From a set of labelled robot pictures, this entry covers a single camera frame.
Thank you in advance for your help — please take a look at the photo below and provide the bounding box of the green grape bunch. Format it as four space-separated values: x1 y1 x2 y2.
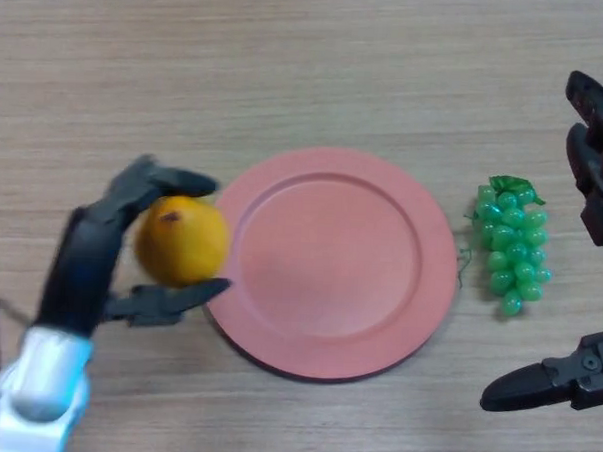
456 173 557 321

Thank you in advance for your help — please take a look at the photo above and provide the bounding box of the yellow pear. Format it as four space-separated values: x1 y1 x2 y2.
131 193 234 291

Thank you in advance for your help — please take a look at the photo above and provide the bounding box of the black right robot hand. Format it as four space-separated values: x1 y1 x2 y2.
479 67 603 418

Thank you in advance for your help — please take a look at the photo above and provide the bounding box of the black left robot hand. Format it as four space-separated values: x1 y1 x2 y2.
34 149 238 345

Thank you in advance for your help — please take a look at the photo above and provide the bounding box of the pink round plate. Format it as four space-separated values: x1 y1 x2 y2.
199 142 464 390

